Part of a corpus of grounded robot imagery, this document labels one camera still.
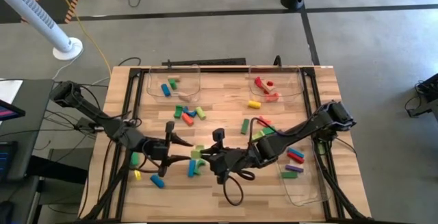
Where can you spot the black aluminium table frame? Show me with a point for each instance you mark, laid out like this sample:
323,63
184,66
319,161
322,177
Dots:
222,70

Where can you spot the blue bar block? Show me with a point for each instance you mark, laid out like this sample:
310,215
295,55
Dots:
296,152
191,168

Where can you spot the pale wood bar block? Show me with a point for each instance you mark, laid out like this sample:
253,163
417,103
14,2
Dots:
173,78

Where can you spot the purple bar block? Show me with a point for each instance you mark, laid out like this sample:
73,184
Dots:
294,168

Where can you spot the light green cylinder block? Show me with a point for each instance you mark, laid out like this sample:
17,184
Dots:
201,113

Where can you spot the black power strip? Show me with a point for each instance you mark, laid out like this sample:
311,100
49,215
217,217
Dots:
205,62

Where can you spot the red bar block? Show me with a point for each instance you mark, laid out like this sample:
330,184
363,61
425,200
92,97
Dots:
295,158

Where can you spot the green arch block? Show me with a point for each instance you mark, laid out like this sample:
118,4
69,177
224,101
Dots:
200,166
178,111

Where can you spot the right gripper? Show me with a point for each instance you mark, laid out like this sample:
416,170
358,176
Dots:
229,160

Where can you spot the blue cylinder block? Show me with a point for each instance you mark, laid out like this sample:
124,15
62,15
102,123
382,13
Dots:
166,89

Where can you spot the coral cylinder block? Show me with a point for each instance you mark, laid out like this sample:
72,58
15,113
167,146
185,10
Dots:
187,118

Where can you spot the red rectangular block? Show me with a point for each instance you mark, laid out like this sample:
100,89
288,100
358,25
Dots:
270,83

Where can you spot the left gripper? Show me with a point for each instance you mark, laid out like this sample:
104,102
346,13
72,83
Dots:
161,152

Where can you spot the monitor with pink screen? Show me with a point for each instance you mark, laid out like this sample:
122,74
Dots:
8,112

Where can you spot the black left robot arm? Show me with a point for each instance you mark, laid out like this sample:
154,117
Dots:
102,123

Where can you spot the yellow cylinder block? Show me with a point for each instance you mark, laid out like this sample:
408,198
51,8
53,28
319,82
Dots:
254,104

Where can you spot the clear plastic bin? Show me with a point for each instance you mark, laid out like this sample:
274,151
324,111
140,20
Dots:
308,193
287,76
186,80

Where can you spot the coral arch block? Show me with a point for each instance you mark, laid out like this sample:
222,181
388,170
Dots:
263,121

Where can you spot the blue arch block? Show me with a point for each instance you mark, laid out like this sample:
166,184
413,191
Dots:
189,112

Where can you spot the blue rectangular block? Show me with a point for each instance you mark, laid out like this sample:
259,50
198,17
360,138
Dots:
157,181

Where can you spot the light green rectangular block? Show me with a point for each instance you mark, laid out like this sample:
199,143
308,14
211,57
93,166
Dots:
257,136
195,154

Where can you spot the white paper sheet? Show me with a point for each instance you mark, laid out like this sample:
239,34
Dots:
8,90

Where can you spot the black desk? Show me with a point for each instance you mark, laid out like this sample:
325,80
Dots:
34,94

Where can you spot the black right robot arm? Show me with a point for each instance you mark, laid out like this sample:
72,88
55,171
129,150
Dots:
301,128

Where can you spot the dark laptop screen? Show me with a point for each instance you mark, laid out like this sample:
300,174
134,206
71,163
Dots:
5,159

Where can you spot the white tower fan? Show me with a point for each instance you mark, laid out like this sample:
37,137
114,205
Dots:
34,15

